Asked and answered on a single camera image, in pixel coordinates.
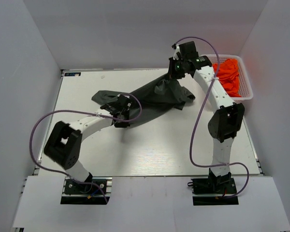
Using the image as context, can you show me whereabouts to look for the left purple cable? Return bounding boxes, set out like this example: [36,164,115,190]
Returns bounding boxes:
[29,93,143,203]

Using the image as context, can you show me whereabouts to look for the blue label sticker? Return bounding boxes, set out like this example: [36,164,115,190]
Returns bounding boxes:
[64,72,81,77]

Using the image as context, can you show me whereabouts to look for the white plastic basket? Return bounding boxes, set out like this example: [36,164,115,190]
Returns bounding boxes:
[206,54,253,102]

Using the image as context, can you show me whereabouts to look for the purple cable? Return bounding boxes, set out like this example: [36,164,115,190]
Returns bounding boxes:
[171,36,250,199]
[29,93,143,203]

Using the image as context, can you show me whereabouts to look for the orange t shirt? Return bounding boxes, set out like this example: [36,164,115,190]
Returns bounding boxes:
[217,58,241,97]

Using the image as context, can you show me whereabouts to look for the dark grey t shirt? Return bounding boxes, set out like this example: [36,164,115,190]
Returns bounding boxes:
[91,74,196,130]

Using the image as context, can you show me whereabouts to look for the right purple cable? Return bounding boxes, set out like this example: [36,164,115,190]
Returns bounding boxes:
[171,36,250,199]

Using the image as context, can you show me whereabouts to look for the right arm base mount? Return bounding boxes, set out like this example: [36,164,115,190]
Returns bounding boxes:
[187,178,239,206]

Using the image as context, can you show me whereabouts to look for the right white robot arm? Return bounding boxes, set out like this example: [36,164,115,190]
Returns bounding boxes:
[168,42,245,186]

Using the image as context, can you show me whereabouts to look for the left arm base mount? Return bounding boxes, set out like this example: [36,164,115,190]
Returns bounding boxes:
[60,177,112,205]

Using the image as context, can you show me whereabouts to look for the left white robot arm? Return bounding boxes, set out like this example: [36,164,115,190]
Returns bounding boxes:
[43,95,132,183]

